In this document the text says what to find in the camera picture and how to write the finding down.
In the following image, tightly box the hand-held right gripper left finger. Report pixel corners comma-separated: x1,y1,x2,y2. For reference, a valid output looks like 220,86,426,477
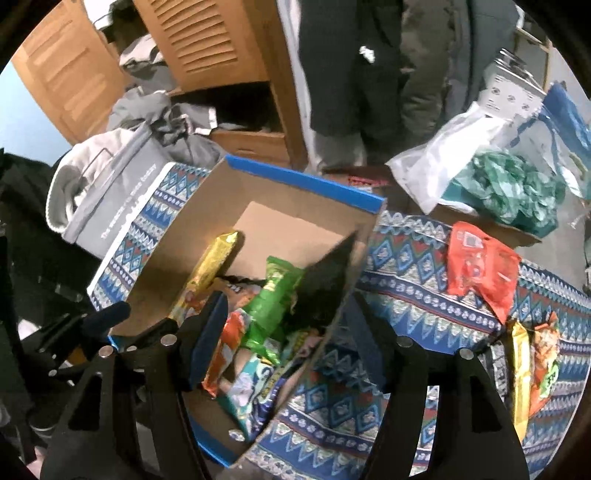
39,291,230,480

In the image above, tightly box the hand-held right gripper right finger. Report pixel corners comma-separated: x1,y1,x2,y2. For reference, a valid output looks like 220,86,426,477
344,293,529,480

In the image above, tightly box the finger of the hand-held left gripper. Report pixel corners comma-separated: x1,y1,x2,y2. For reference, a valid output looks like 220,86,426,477
28,301,132,358

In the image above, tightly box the orange packet with white print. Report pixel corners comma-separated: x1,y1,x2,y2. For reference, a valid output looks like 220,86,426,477
202,309,252,398

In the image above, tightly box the long yellow snack packet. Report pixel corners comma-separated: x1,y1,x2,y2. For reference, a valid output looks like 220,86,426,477
168,230,241,324

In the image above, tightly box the bright green snack packet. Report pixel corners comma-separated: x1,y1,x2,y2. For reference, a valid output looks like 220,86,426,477
242,256,305,363

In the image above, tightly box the teal snack packet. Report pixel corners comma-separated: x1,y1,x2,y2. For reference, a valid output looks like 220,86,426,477
219,332,319,441

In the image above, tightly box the black snack packet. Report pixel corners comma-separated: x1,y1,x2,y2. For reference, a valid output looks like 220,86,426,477
291,231,358,330

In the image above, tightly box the blue cardboard box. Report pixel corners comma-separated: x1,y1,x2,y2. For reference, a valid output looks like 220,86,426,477
111,154,386,467

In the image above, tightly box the blue patterned blanket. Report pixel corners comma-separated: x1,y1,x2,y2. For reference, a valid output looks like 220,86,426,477
88,161,591,480

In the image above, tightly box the grey storage bag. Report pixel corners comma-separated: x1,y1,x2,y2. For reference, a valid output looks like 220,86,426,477
46,124,178,259

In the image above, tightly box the orange transparent snack packet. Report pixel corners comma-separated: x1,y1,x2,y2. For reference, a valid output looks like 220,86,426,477
447,222,522,326

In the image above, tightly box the small yellow snack packet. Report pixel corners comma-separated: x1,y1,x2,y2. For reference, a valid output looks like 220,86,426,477
508,320,532,444

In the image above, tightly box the orange packet with green label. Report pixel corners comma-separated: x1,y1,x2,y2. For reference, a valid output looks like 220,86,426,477
526,311,561,416

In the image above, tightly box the white plastic bag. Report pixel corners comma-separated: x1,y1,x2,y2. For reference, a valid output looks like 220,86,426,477
385,102,509,215

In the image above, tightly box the grey clothes pile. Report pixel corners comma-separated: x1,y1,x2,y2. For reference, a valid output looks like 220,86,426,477
108,34,227,158

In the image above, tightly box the green checked cloth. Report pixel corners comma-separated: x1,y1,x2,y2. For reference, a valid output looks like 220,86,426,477
443,148,566,236

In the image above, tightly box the wooden wardrobe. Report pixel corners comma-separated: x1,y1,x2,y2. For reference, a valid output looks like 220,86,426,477
11,0,310,169

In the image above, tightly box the black coat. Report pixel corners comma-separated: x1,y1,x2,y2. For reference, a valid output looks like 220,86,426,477
298,0,407,139

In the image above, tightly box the olive jacket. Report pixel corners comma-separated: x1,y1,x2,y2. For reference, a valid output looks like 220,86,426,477
399,0,472,148

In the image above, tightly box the louvred wooden wardrobe door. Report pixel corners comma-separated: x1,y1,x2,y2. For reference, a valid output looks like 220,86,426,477
134,0,273,93

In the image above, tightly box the white shirt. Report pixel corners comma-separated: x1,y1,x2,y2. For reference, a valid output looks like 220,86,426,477
277,0,324,171

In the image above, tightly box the blue plastic bag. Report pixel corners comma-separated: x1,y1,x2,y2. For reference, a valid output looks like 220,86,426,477
508,82,591,201

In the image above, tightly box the wooden shelf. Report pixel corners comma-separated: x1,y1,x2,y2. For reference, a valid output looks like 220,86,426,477
512,9,555,88

